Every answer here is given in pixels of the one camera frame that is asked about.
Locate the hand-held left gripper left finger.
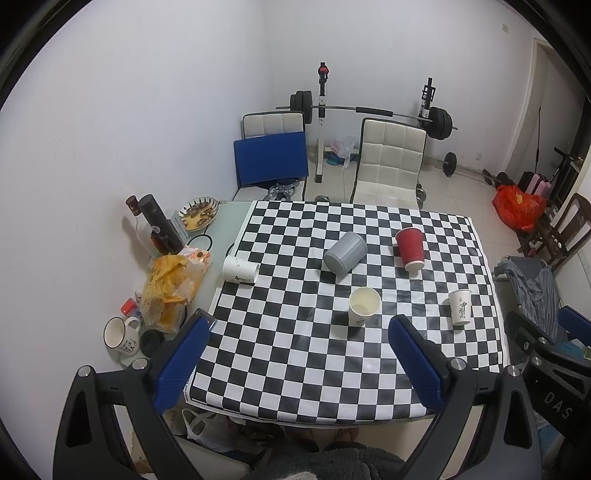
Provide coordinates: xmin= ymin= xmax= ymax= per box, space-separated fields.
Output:
xmin=54 ymin=308 xmax=216 ymax=480

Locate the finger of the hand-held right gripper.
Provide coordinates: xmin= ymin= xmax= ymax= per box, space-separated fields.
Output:
xmin=504 ymin=311 xmax=557 ymax=376
xmin=556 ymin=305 xmax=591 ymax=352

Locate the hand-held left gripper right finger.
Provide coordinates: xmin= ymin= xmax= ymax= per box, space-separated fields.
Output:
xmin=388 ymin=315 xmax=542 ymax=480

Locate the small printed white paper cup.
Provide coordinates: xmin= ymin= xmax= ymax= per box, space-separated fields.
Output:
xmin=448 ymin=289 xmax=472 ymax=327

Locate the red paper cup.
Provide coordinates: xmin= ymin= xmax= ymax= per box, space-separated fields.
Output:
xmin=394 ymin=226 xmax=427 ymax=273

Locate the grey plastic cup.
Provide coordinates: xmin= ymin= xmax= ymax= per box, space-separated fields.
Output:
xmin=322 ymin=232 xmax=369 ymax=278

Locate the black round lid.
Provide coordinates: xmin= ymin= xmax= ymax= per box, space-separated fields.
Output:
xmin=139 ymin=329 xmax=163 ymax=357

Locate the grey cloth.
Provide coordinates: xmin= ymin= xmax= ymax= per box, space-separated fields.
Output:
xmin=496 ymin=257 xmax=563 ymax=341

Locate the white ceramic mug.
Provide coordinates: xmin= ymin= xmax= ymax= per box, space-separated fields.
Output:
xmin=103 ymin=315 xmax=142 ymax=357

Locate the white plastic bag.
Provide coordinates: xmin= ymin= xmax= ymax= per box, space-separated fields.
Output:
xmin=182 ymin=408 xmax=237 ymax=452

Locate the orange snack bag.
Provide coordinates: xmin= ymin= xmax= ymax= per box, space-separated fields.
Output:
xmin=140 ymin=246 xmax=213 ymax=334

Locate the dark wooden chair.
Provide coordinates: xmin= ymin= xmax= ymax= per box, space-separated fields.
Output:
xmin=516 ymin=192 xmax=591 ymax=271

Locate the black white checkered tablecloth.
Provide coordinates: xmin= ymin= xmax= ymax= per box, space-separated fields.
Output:
xmin=185 ymin=199 xmax=511 ymax=424

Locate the red plastic bag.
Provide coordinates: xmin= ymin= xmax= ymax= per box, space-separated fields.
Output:
xmin=491 ymin=185 xmax=547 ymax=232

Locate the person's grey fleece clothing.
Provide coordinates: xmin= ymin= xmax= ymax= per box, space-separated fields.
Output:
xmin=257 ymin=440 xmax=407 ymax=480

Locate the black cylindrical bottle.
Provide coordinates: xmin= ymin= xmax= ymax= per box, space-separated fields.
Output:
xmin=138 ymin=194 xmax=185 ymax=254

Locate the pink suitcase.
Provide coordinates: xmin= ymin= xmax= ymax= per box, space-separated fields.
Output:
xmin=517 ymin=171 xmax=553 ymax=197

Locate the plate of food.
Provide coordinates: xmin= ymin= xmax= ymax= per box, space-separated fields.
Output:
xmin=177 ymin=197 xmax=220 ymax=232

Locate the black scooter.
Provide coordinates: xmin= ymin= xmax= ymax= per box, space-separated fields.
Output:
xmin=550 ymin=147 xmax=585 ymax=197

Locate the wine bottle with dark cap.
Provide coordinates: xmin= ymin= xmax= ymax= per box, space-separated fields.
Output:
xmin=125 ymin=195 xmax=160 ymax=259

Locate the small barbell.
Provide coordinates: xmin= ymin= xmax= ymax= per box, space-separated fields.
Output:
xmin=442 ymin=152 xmax=509 ymax=186

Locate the white padded chair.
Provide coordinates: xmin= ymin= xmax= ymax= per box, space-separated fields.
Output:
xmin=349 ymin=117 xmax=428 ymax=205
xmin=231 ymin=112 xmax=307 ymax=202

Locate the blue cushion board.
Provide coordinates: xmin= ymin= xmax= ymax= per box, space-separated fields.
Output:
xmin=233 ymin=131 xmax=310 ymax=189

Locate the barbell with black plates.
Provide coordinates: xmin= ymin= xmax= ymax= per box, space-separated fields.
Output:
xmin=276 ymin=90 xmax=459 ymax=141

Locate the clear plastic bag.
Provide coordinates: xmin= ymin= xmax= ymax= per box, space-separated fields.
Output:
xmin=329 ymin=134 xmax=359 ymax=169

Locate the white weight bench rack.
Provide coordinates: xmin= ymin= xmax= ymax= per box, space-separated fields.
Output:
xmin=313 ymin=61 xmax=438 ymax=184

